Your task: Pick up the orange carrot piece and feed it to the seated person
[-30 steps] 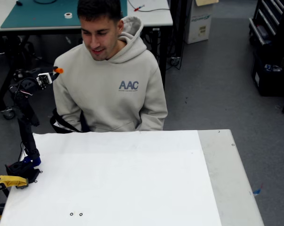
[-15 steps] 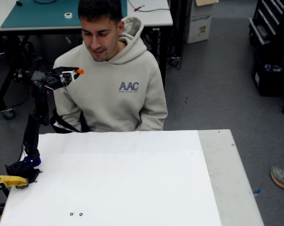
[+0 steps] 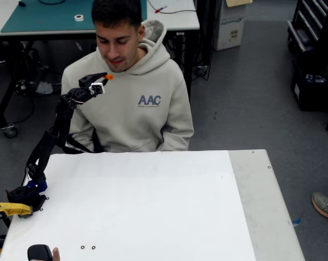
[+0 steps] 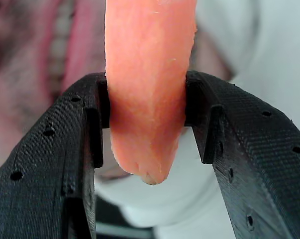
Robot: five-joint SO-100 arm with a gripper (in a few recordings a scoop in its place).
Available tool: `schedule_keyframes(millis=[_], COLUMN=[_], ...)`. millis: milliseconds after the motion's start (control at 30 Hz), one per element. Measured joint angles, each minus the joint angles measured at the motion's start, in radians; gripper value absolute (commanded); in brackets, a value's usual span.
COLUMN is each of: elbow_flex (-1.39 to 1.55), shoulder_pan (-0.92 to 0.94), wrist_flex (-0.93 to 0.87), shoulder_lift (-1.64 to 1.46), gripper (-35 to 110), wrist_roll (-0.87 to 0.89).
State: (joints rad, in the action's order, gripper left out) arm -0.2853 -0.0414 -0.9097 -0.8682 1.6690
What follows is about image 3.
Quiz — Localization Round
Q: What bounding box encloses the black computer mouse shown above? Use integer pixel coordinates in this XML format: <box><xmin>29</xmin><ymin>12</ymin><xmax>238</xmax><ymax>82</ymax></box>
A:
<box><xmin>27</xmin><ymin>244</ymin><xmax>53</xmax><ymax>261</ymax></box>

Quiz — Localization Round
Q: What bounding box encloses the white crumpled cloth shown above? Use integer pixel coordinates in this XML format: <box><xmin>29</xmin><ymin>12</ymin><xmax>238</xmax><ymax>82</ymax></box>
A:
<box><xmin>35</xmin><ymin>80</ymin><xmax>53</xmax><ymax>95</ymax></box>

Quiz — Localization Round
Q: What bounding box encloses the man in beige hoodie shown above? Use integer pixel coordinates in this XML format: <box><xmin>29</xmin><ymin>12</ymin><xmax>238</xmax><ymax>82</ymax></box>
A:
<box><xmin>60</xmin><ymin>0</ymin><xmax>195</xmax><ymax>152</ymax></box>

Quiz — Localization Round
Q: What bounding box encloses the black office chair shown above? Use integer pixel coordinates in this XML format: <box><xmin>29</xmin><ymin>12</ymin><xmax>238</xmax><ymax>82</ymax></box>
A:
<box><xmin>63</xmin><ymin>127</ymin><xmax>104</xmax><ymax>154</ymax></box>

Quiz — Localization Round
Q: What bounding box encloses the green cutting mat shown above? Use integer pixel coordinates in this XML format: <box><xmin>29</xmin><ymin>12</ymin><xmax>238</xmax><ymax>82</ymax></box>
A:
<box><xmin>0</xmin><ymin>0</ymin><xmax>148</xmax><ymax>33</ymax></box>

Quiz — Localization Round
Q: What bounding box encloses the large white paper sheet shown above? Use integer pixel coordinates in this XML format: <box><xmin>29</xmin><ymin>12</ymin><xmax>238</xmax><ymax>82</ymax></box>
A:
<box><xmin>0</xmin><ymin>150</ymin><xmax>257</xmax><ymax>261</ymax></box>

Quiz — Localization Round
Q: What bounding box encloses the white cardboard box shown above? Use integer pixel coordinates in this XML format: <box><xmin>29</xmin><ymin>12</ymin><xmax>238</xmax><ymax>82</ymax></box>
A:
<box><xmin>214</xmin><ymin>0</ymin><xmax>253</xmax><ymax>52</ymax></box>

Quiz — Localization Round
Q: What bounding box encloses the black storage bin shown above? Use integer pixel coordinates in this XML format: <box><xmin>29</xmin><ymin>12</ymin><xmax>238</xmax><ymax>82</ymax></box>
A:
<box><xmin>290</xmin><ymin>58</ymin><xmax>328</xmax><ymax>112</ymax></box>

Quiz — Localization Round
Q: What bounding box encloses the black tool cart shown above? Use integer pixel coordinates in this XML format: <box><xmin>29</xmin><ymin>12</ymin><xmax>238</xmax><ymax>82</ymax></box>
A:
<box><xmin>287</xmin><ymin>0</ymin><xmax>328</xmax><ymax>55</ymax></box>

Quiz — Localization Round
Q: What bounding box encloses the blue tape scrap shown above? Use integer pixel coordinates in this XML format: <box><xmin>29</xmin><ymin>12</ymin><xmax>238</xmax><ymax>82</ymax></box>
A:
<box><xmin>292</xmin><ymin>212</ymin><xmax>305</xmax><ymax>226</ymax></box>

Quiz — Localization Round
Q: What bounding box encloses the green sneaker orange sole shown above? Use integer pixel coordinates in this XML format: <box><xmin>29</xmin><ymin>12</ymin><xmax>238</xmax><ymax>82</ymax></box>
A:
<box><xmin>312</xmin><ymin>192</ymin><xmax>328</xmax><ymax>223</ymax></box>

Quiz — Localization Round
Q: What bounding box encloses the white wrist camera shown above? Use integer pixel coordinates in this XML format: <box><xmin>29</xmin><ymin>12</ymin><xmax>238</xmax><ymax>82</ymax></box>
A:
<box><xmin>89</xmin><ymin>82</ymin><xmax>107</xmax><ymax>96</ymax></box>

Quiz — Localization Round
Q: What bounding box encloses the white workbench black frame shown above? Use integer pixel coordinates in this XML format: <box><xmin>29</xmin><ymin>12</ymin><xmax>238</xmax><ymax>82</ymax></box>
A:
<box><xmin>0</xmin><ymin>0</ymin><xmax>201</xmax><ymax>138</ymax></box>

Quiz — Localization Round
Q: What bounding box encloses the thin bench cable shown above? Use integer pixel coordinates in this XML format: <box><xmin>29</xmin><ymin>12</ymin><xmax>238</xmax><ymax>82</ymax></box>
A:
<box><xmin>147</xmin><ymin>0</ymin><xmax>197</xmax><ymax>16</ymax></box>

